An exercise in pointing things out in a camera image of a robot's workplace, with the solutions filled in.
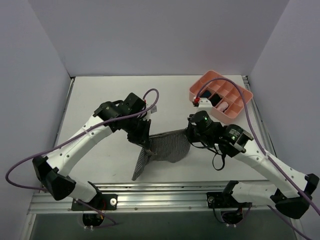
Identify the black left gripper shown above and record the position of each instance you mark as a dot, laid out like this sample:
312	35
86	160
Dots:
142	133

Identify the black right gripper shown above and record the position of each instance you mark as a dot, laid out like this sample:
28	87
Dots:
190	132

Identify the grey striped underwear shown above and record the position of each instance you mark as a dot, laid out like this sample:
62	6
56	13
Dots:
170	146

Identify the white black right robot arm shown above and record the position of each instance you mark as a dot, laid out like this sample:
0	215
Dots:
289	190

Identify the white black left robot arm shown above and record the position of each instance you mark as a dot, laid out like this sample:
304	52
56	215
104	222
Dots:
53	169

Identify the pink rolled cloth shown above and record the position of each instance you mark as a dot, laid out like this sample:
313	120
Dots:
222	106

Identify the black rolled cloth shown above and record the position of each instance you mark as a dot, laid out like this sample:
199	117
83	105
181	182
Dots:
215	99

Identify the blue rolled cloth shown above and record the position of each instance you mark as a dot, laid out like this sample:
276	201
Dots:
206	94

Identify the pink compartment tray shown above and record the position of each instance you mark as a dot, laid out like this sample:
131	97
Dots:
235	95

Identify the aluminium frame rail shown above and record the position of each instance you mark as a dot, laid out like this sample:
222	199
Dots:
147	197

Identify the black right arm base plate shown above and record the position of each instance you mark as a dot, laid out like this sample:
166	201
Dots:
216	200

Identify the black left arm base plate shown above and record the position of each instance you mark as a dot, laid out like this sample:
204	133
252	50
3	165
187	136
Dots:
102	202

